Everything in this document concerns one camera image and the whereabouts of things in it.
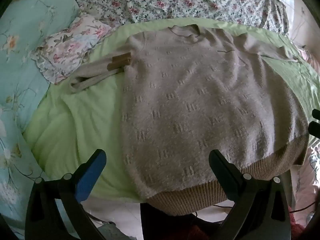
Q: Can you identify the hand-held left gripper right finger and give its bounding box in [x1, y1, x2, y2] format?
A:
[208, 149, 292, 240]

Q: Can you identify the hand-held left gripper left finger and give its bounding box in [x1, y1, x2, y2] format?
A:
[25, 149, 108, 240]

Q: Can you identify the beige knitted sweater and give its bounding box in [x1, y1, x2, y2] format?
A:
[69, 24, 310, 217]

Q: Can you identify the white printed cloth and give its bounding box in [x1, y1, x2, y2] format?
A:
[291, 137, 320, 205]

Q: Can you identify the light green bed sheet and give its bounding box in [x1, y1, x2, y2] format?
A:
[22, 17, 320, 203]

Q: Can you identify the small pastel floral pillow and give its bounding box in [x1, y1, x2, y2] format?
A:
[32, 15, 113, 85]

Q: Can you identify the light blue floral duvet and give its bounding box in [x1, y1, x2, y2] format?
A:
[0, 0, 81, 232]

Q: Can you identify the white red-flowered quilt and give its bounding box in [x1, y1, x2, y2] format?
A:
[72, 0, 290, 36]

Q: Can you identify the thin dark cable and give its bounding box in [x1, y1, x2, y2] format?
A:
[192, 204, 315, 217]

